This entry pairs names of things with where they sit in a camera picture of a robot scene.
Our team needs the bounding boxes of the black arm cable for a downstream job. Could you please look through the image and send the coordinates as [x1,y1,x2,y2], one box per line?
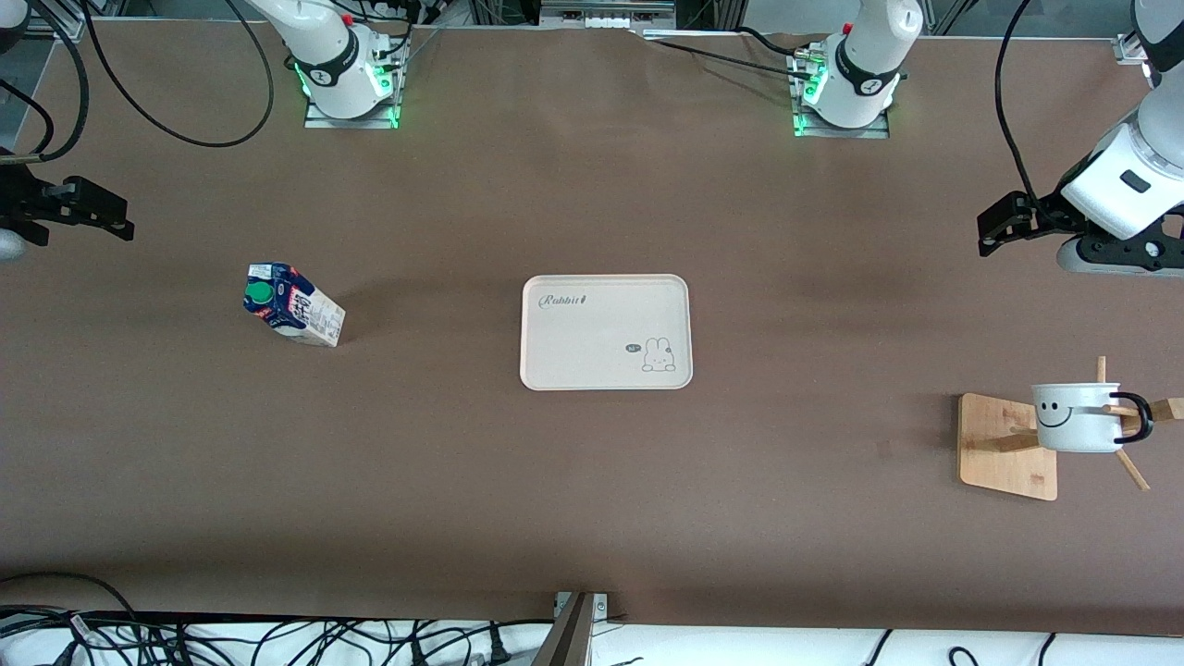
[993,0,1044,204]
[0,0,276,164]

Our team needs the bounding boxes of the wooden mug tree stand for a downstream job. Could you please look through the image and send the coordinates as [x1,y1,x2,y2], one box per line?
[957,356,1184,502]

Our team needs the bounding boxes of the blue white milk carton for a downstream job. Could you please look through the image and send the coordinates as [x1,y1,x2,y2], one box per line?
[243,263,347,349]

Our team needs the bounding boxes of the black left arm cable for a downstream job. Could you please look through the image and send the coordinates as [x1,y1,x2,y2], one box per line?
[993,0,1044,204]

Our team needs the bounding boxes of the white smiley mug black handle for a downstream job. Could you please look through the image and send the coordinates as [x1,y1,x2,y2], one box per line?
[1030,381,1154,455]

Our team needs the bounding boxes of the aluminium profile bar with bracket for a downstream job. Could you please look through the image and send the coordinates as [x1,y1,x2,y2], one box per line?
[532,592,611,666]

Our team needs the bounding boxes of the metal frame device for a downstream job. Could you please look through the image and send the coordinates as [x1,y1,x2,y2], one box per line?
[539,0,677,31]

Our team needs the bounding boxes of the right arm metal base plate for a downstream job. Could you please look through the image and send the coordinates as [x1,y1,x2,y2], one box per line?
[303,44,401,130]

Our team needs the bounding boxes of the thick black looped cable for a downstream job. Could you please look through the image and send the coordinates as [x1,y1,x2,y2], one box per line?
[0,571,140,623]

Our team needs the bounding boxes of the cream rabbit print tray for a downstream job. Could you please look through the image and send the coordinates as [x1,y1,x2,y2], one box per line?
[520,274,693,391]

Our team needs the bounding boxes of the black base power cable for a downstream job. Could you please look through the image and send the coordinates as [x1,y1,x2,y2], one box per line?
[735,26,817,58]
[638,35,820,82]

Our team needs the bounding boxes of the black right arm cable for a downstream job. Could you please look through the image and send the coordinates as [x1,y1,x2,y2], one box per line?
[0,0,276,164]

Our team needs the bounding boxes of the aluminium corner profile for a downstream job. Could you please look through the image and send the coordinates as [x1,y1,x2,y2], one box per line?
[1115,0,1184,66]

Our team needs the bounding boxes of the brown table cover sheet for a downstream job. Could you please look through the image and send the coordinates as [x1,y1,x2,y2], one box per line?
[0,18,1184,639]

